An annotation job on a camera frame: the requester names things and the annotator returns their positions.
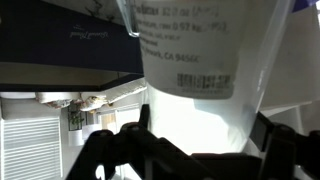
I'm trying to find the transparent plastic bucket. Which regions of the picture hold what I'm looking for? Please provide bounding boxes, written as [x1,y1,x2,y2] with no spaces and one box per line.
[116,0,295,154]

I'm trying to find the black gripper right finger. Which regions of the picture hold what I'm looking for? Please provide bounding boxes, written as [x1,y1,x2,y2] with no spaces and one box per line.
[250,112,320,180]

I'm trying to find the dark blue cardboard box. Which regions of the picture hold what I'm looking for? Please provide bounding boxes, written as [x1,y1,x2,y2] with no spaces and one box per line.
[0,0,143,92]

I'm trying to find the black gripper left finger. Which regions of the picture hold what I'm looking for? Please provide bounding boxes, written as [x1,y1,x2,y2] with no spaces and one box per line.
[64,103,214,180]

